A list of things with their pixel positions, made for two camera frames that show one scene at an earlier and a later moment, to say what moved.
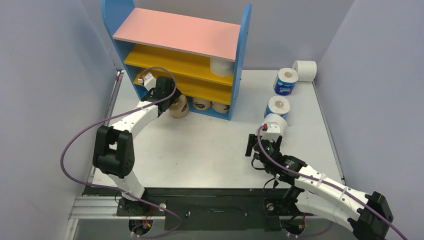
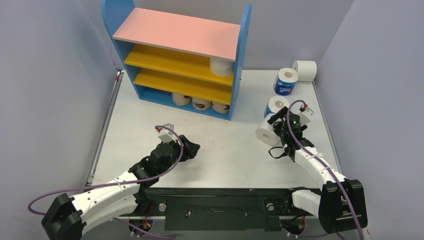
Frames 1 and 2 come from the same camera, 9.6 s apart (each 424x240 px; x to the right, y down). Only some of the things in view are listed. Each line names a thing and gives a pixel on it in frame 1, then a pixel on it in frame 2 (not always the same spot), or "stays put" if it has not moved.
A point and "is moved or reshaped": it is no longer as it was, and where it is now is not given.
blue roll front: x=279 y=105 stays put
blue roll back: x=285 y=82 stays put
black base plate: x=208 y=210 stays put
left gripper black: x=176 y=94 → x=189 y=149
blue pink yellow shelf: x=206 y=57 stays put
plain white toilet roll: x=221 y=67 stays put
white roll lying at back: x=306 y=70 stays put
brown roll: x=220 y=107 stays put
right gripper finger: x=251 y=139 → x=279 y=115
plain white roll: x=275 y=117 is moved or reshaped
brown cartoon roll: x=181 y=108 is moved or reshaped
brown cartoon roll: x=201 y=104 stays put
